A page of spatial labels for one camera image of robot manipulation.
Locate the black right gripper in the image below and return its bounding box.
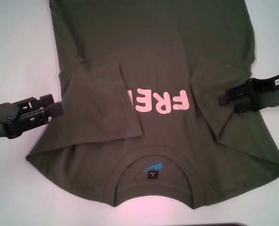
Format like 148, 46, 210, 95
218, 68, 279, 114

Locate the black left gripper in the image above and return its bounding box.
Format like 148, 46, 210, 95
0, 93, 64, 141

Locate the dark green printed T-shirt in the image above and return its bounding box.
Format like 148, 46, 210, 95
25, 0, 279, 209

